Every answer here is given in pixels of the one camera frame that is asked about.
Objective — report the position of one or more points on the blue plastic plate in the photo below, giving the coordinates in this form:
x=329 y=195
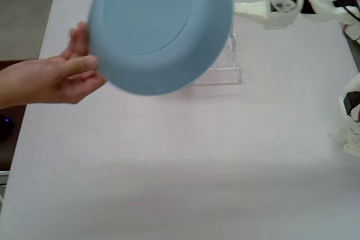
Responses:
x=152 y=26

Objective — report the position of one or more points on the white plastic object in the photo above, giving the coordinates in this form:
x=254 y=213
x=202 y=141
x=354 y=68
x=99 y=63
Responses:
x=3 y=177

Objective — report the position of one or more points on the black computer mouse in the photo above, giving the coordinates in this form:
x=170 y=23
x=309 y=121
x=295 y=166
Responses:
x=5 y=127

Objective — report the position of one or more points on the person's bare forearm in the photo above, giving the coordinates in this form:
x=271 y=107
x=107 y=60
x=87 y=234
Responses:
x=14 y=85

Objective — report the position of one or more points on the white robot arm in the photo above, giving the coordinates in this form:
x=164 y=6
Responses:
x=320 y=6

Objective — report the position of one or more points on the person's hand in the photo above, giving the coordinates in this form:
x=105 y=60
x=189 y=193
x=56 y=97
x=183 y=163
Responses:
x=62 y=79

